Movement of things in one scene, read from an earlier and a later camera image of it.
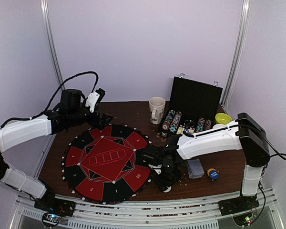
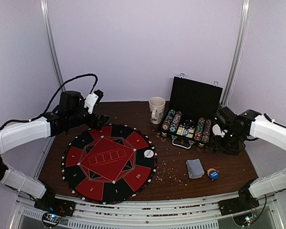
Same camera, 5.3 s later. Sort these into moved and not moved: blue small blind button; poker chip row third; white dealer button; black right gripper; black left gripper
Moved: black right gripper; white dealer button
Not moved: poker chip row third; blue small blind button; black left gripper
